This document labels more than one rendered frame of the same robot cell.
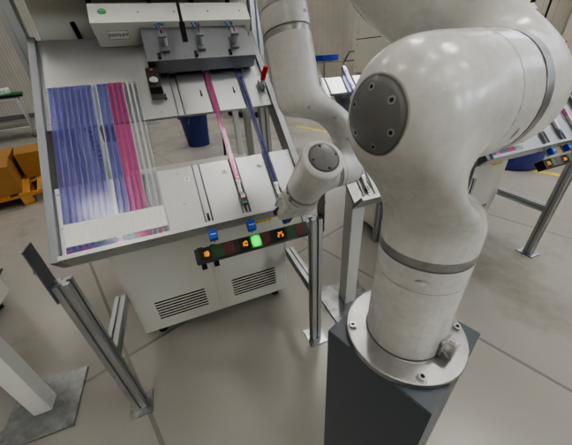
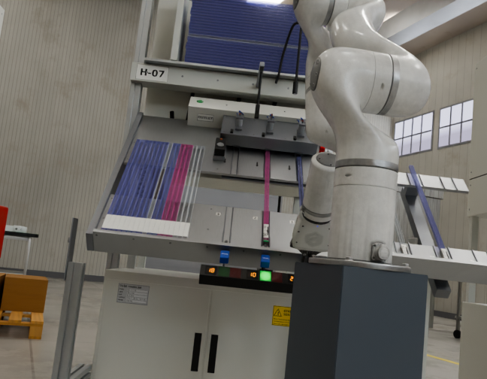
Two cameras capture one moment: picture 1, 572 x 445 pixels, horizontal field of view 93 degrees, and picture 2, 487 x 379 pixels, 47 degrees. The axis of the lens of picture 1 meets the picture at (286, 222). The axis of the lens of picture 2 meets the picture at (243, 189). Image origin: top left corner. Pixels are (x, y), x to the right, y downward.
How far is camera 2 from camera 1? 0.95 m
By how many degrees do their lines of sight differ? 43
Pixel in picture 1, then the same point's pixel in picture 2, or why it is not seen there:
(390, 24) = not seen: hidden behind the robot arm
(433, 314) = (358, 204)
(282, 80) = (310, 114)
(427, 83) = (327, 55)
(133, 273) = (114, 337)
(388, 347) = (334, 252)
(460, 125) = (338, 68)
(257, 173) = (288, 226)
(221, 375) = not seen: outside the picture
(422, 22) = not seen: hidden behind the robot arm
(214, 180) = (243, 221)
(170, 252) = (164, 325)
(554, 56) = (400, 60)
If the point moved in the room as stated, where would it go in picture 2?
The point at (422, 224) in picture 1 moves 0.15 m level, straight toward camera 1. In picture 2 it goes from (343, 131) to (288, 112)
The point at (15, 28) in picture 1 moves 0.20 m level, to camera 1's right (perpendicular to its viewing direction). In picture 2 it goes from (134, 105) to (183, 106)
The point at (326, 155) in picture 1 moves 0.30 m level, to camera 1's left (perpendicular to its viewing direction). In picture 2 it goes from (331, 159) to (212, 153)
